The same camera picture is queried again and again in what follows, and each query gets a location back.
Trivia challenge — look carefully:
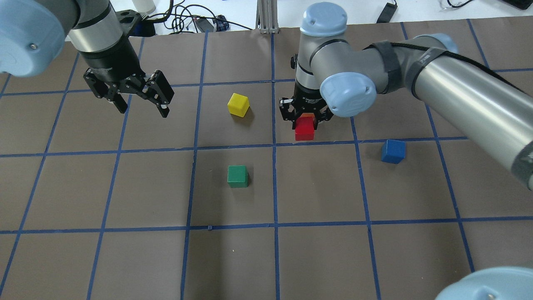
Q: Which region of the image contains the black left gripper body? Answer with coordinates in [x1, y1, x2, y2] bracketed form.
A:
[83, 42, 145, 94]

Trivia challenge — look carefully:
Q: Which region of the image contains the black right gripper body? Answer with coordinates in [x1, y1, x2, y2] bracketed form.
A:
[291, 81, 329, 118]

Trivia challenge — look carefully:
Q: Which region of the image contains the red wooden block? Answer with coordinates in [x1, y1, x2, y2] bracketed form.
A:
[294, 115, 315, 142]

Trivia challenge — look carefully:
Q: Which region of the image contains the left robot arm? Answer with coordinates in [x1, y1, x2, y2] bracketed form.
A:
[0, 0, 174, 118]

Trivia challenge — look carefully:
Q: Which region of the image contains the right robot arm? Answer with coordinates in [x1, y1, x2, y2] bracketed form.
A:
[275, 21, 532, 300]

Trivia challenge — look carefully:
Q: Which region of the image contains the yellow wooden block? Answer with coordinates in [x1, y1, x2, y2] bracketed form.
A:
[227, 93, 250, 118]

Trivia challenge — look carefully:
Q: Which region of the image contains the blue wooden block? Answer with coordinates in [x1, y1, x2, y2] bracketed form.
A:
[381, 139, 407, 165]

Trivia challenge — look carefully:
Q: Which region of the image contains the green wooden block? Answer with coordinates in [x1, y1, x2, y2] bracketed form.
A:
[227, 165, 248, 188]

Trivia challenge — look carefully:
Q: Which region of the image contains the black power adapter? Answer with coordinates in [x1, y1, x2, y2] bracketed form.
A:
[194, 17, 215, 33]

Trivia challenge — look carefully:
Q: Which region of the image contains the aluminium frame post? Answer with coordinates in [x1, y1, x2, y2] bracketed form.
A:
[256, 0, 279, 34]

